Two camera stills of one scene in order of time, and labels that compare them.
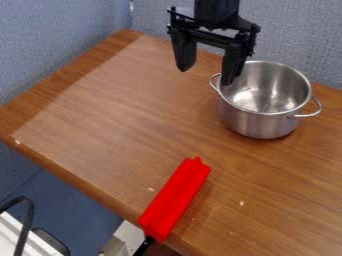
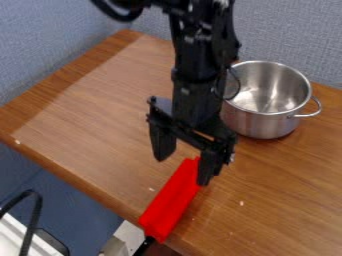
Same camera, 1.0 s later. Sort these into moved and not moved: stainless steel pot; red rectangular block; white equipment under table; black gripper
Moved: black gripper
Not moved: white equipment under table; stainless steel pot; red rectangular block
